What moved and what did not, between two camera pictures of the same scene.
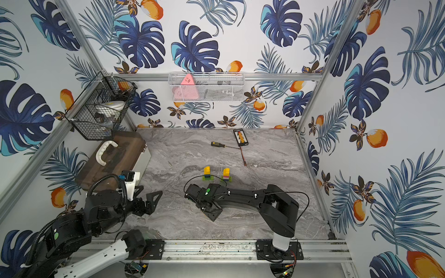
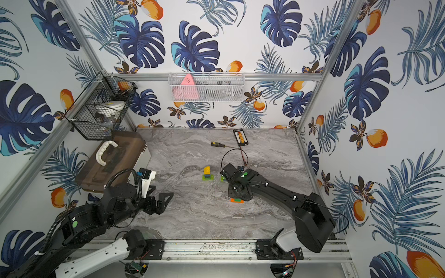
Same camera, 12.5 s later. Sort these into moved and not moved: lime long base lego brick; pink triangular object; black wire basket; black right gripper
Moved: black right gripper
Not moved: pink triangular object; lime long base lego brick; black wire basket
